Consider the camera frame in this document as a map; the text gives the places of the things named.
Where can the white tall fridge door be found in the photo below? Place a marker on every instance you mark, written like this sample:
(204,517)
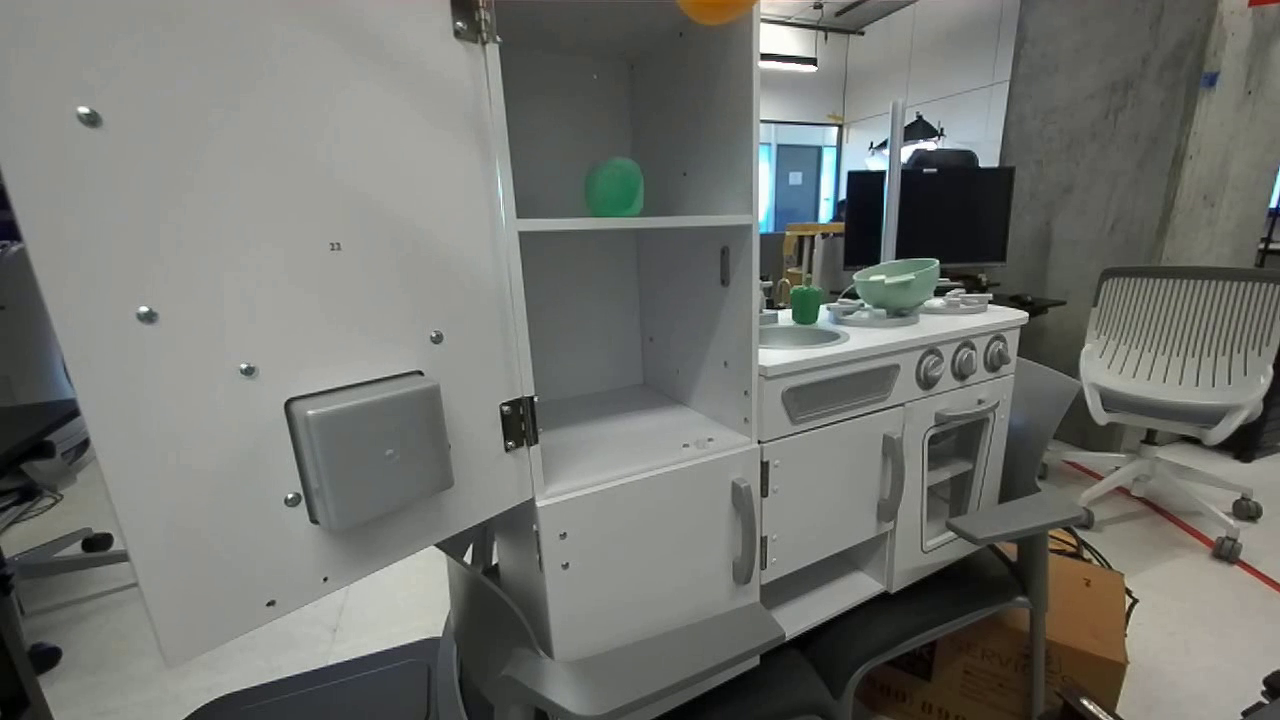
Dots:
(202,201)

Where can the white short fridge door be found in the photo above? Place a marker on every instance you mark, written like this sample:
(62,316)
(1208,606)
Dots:
(641,562)

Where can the white toy kitchen unit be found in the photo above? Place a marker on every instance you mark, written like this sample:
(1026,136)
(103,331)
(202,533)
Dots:
(614,440)

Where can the silver door hinge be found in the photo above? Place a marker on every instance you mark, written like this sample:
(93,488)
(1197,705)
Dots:
(519,422)
(469,16)

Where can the green toy cup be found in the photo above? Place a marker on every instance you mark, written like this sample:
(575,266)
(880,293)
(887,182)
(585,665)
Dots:
(806,307)

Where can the grey vent panel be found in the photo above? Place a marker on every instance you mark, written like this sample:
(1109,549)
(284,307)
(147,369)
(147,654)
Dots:
(843,394)

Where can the white slotted wheel plate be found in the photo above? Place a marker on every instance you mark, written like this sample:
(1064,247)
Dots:
(854,316)

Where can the white sink cabinet door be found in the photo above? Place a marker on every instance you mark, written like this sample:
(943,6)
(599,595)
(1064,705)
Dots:
(820,500)

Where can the pale green bowl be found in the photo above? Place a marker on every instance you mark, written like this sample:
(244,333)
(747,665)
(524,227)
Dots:
(897,285)

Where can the grey ice dispenser box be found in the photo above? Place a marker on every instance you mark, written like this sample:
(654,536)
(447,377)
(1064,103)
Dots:
(374,452)

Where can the grey stove knob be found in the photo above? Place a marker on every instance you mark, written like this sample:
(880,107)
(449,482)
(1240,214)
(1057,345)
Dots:
(999,353)
(961,363)
(930,369)

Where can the white metal pole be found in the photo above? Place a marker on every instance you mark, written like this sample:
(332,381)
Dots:
(888,186)

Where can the white oven door with window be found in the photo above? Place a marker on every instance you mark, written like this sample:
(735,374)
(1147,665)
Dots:
(911,533)

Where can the grey toy stove burner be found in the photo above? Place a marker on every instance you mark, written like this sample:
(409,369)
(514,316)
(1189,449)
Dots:
(958,303)

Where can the black monitor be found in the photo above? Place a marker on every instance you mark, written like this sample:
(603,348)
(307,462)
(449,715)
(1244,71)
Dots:
(952,214)

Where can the brown cardboard box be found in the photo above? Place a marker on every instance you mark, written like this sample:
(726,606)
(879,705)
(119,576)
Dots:
(1086,626)

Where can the white mesh office chair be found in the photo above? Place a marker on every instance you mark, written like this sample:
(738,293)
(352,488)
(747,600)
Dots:
(1175,345)

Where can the black office chair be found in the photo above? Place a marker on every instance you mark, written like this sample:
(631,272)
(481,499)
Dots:
(34,465)

